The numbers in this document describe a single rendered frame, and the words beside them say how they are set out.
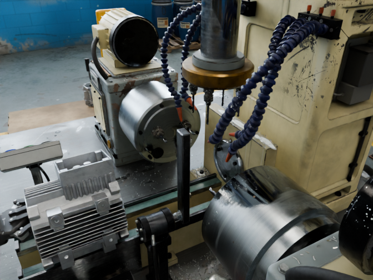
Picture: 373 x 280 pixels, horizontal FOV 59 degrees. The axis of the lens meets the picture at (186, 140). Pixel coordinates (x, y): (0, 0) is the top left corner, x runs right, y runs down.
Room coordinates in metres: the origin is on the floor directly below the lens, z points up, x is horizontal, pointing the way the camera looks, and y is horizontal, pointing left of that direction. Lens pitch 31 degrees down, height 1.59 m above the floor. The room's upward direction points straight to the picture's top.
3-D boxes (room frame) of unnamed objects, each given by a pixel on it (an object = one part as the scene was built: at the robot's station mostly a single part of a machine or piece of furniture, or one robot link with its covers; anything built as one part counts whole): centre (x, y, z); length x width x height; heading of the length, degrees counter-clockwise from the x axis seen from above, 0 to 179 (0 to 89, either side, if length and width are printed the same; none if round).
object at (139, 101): (1.10, 0.12, 1.04); 0.37 x 0.25 x 0.25; 28
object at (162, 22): (6.05, -0.01, 0.37); 1.20 x 0.80 x 0.74; 113
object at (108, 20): (1.33, 0.28, 1.16); 0.33 x 0.26 x 0.42; 28
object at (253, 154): (0.86, -0.18, 0.97); 0.30 x 0.11 x 0.34; 28
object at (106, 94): (1.31, 0.24, 0.99); 0.35 x 0.31 x 0.37; 28
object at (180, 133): (0.61, 0.01, 1.12); 0.04 x 0.03 x 0.26; 118
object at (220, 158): (0.83, -0.12, 1.02); 0.15 x 0.02 x 0.15; 28
